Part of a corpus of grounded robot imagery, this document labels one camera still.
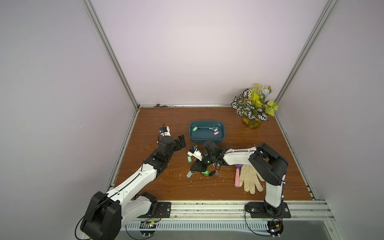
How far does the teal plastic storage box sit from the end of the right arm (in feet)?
0.77

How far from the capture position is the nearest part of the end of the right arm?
72cm

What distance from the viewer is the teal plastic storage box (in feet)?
3.38
